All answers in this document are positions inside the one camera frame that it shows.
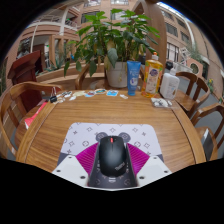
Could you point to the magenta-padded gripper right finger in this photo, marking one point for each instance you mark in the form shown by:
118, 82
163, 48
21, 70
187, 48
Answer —
151, 166

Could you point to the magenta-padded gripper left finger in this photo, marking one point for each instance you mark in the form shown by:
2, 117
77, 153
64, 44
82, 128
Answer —
71, 166

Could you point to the black computer mouse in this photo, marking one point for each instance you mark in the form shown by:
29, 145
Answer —
112, 156

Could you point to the grey printed mouse pad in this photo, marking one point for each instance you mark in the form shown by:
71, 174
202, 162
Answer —
86, 136

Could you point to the dark notebook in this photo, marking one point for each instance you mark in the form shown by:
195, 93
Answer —
208, 141

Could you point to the red booklet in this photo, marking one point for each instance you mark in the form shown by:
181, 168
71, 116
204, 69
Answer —
35, 116

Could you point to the white wrapped packet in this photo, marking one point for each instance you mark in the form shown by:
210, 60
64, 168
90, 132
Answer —
161, 102

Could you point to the black binder clip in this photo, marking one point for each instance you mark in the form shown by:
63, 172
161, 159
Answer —
53, 98

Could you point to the clear pump dispenser bottle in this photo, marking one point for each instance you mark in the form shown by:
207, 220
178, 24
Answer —
169, 86

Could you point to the blue sticker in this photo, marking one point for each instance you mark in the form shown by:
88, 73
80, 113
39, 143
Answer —
112, 93

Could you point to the yellow liquid bottle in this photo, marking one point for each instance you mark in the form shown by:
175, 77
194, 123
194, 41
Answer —
152, 78

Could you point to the blue squeeze tube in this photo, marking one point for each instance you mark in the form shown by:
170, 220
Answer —
133, 78

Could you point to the yellow flowering potted plant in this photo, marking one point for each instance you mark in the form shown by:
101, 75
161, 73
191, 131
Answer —
210, 84

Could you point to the dark red wooden lectern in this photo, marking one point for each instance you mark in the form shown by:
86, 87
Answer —
25, 68

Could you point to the white abstract sculpture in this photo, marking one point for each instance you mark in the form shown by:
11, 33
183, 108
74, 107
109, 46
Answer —
185, 55

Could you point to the large green potted plant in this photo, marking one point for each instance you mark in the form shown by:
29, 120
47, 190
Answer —
110, 36

